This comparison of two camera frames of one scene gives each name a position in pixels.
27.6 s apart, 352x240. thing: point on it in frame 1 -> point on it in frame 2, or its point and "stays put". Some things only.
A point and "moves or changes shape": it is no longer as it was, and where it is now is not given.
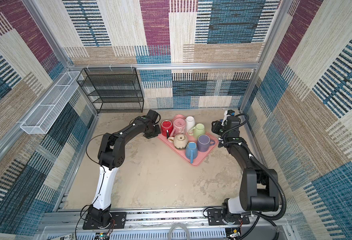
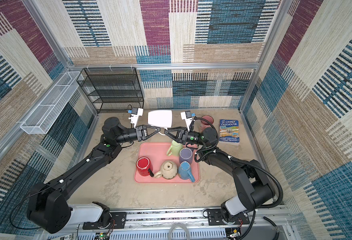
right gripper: x=214 y=128 -> x=181 y=136
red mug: x=166 y=128 -> x=144 y=166
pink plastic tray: x=181 y=152 -> x=157 y=152
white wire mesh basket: x=42 y=118 stays put
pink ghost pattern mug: x=179 y=123 moves or changes shape
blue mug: x=191 y=151 -> x=184 y=172
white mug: x=190 y=122 moves or changes shape
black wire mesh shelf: x=112 y=90 stays put
